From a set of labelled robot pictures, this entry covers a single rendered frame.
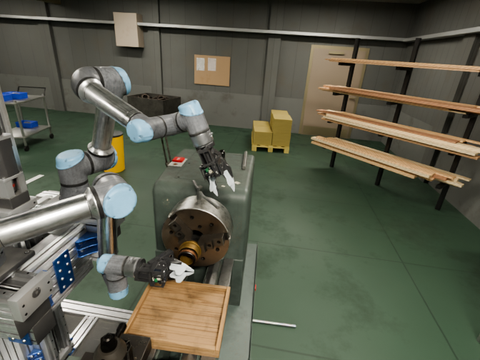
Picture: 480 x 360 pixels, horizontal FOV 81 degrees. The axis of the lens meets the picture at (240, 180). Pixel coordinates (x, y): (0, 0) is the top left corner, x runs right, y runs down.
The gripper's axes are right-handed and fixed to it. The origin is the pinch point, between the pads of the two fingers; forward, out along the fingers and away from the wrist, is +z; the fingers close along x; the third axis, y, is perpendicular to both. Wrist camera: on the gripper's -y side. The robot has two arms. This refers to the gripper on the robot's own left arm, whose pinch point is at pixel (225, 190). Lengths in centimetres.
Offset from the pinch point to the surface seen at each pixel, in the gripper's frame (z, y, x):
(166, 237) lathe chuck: 16.7, -5.4, -36.3
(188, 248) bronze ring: 17.7, 6.2, -22.0
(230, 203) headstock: 15.7, -20.9, -6.7
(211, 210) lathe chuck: 10.7, -8.0, -11.7
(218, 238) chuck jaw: 21.3, -1.7, -11.6
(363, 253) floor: 177, -159, 66
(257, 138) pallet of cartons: 100, -479, -43
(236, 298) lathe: 73, -20, -24
